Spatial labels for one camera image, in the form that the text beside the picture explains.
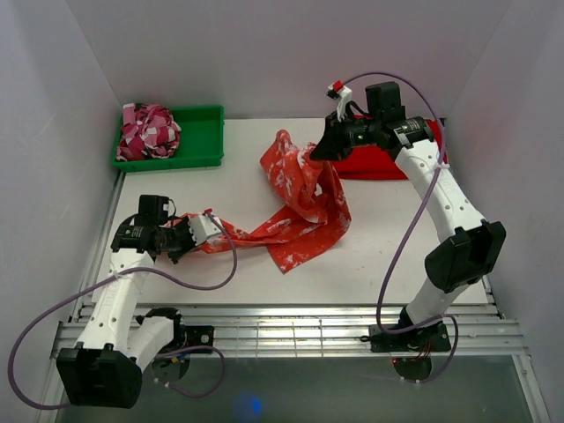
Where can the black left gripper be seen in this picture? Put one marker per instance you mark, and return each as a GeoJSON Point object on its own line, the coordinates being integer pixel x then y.
{"type": "Point", "coordinates": [176, 256]}

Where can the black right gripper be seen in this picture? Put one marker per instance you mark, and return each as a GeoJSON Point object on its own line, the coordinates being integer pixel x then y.
{"type": "Point", "coordinates": [334, 129]}

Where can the red white tie-dye trousers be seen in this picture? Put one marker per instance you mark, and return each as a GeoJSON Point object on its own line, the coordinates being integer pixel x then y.
{"type": "Point", "coordinates": [315, 215]}

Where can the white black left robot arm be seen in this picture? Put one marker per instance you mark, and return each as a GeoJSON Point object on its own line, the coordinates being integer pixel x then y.
{"type": "Point", "coordinates": [105, 367]}

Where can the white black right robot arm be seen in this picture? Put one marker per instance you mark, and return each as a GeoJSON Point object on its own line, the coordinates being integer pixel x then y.
{"type": "Point", "coordinates": [469, 244]}

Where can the folded red trousers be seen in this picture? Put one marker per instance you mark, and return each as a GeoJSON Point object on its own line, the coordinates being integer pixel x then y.
{"type": "Point", "coordinates": [371, 162]}

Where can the green plastic bin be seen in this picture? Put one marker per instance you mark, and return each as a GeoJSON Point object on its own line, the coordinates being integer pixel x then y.
{"type": "Point", "coordinates": [201, 143]}

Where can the pink camouflage garment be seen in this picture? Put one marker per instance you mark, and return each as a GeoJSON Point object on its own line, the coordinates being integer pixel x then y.
{"type": "Point", "coordinates": [148, 132]}

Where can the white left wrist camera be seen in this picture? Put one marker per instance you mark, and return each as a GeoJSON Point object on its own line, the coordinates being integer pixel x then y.
{"type": "Point", "coordinates": [203, 228]}

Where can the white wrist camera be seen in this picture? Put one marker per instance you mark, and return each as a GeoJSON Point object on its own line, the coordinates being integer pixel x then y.
{"type": "Point", "coordinates": [203, 228]}
{"type": "Point", "coordinates": [342, 95]}

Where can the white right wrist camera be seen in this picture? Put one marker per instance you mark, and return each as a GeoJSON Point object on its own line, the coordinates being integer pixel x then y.
{"type": "Point", "coordinates": [342, 95]}

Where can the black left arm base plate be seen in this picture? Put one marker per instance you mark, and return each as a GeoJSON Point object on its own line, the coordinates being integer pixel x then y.
{"type": "Point", "coordinates": [199, 335]}

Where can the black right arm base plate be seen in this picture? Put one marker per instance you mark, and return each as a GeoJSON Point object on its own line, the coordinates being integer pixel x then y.
{"type": "Point", "coordinates": [433, 339]}

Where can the aluminium table frame rail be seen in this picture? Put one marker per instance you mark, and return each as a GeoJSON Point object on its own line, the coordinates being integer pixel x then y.
{"type": "Point", "coordinates": [322, 307]}

